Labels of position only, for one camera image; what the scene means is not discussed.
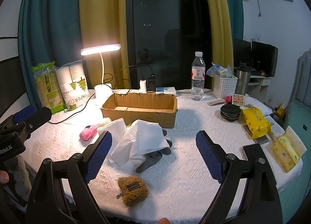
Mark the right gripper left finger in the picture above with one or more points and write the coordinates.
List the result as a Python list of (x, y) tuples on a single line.
[(60, 193)]

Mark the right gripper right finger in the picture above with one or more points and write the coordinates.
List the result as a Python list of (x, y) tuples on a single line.
[(260, 201)]

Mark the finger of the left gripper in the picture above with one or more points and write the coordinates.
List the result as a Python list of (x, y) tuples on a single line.
[(38, 119), (24, 114)]

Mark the pink plush toy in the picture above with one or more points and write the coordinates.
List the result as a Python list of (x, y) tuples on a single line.
[(88, 132)]

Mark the brown fuzzy pouch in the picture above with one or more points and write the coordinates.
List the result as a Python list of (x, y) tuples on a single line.
[(133, 190)]

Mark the white towel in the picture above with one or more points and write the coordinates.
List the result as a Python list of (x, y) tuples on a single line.
[(141, 139)]

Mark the grey dotted glove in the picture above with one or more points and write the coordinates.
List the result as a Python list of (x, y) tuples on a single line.
[(153, 158)]

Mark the white paper napkin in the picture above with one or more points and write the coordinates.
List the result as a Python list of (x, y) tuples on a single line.
[(117, 128)]

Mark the person's left hand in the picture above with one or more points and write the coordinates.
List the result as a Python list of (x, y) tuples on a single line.
[(4, 177)]

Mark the green paper cup package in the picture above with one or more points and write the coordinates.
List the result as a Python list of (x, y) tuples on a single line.
[(48, 87)]

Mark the yellow tissue pack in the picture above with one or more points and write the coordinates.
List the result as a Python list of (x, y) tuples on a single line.
[(285, 153)]

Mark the white desk lamp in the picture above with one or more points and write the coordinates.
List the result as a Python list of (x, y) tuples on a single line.
[(102, 91)]

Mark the yellow snack bag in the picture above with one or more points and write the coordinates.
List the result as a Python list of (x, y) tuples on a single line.
[(257, 124)]

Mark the teal curtain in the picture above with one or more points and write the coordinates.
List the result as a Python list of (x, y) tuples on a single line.
[(48, 31)]

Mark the white charger adapter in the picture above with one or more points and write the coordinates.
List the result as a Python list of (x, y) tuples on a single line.
[(143, 86)]

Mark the black power adapter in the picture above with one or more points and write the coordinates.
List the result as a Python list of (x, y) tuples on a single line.
[(151, 83)]

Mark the grey radiator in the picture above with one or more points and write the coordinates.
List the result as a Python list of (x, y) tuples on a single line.
[(302, 93)]

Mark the brown cardboard box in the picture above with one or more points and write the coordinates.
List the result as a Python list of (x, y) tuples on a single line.
[(151, 107)]

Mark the yellow curtain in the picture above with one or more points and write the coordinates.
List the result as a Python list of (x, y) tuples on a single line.
[(104, 22)]

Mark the white perforated basket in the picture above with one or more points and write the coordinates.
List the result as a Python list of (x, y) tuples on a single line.
[(224, 87)]

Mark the white blue flat box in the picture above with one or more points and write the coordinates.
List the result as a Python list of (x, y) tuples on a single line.
[(166, 90)]

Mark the steel thermos mug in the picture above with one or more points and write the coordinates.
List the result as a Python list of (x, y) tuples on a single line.
[(243, 76)]

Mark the black monitor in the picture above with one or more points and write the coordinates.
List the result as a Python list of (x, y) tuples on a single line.
[(256, 57)]

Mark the clear water bottle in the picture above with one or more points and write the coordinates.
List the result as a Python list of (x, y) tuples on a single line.
[(198, 72)]

